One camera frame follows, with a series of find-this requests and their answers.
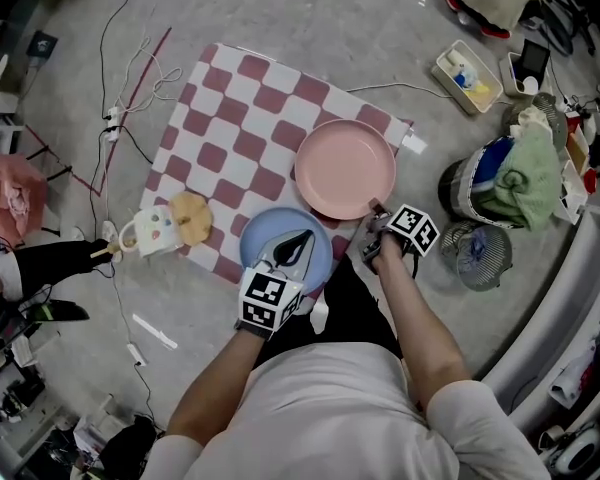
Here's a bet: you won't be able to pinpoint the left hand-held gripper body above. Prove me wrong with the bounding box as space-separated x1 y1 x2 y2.
238 260 315 330

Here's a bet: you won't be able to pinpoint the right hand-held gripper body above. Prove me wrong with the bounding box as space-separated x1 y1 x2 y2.
362 204 441 269

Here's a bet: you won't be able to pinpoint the blue plate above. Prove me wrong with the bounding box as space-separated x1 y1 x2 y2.
238 206 334 293

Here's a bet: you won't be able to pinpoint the pink plate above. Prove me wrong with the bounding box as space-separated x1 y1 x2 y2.
293 119 398 222

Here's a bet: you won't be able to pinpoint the person's left forearm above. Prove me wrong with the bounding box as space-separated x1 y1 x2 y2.
165 330 276 450

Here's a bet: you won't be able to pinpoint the person's right forearm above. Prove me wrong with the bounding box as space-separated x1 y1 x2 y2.
369 232 474 414

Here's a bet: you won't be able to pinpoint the black wrist band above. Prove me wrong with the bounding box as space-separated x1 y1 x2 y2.
233 317 275 342

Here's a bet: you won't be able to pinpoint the striped laundry basket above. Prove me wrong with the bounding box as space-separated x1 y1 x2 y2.
438 137 531 229

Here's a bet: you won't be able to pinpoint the person's black shorts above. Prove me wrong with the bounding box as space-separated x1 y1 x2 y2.
252 255 404 364

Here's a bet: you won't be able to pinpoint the wooden mug stand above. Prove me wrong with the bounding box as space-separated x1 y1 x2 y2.
89 190 214 260

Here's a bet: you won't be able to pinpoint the blue cloth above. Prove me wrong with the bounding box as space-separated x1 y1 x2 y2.
472 137 516 189

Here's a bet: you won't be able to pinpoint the white mug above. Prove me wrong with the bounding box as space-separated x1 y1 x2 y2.
118 204 186 259

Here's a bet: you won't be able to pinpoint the green towel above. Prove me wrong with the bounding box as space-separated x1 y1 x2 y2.
493 130 564 232

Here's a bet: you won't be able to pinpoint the pink white checkered tablecloth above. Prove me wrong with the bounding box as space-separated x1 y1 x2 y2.
139 42 428 300

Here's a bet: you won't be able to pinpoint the person's white t-shirt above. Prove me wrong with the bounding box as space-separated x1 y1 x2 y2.
139 342 554 480

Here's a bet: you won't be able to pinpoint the white storage box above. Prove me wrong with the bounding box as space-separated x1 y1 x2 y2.
430 40 505 116

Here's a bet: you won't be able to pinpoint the white plastic bin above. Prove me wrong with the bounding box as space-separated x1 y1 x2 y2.
559 160 591 224

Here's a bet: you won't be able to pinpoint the white curved counter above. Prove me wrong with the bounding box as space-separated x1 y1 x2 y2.
479 207 600 419

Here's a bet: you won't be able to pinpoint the small white box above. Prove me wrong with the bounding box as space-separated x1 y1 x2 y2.
498 50 541 99

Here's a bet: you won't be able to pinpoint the grey mesh bowl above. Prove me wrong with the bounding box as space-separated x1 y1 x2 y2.
502 92 569 152

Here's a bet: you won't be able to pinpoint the black tablet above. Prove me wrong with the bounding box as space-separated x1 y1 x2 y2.
522 39 551 74

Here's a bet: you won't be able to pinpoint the black office chair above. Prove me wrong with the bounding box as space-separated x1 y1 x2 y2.
532 0 599 57

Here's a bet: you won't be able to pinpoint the pink fabric chair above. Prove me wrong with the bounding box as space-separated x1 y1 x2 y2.
0 148 49 248

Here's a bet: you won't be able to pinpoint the dark grey waste bin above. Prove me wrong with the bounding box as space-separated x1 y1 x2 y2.
27 30 60 59

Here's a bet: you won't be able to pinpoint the white cable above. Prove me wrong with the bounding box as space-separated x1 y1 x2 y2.
114 0 204 114

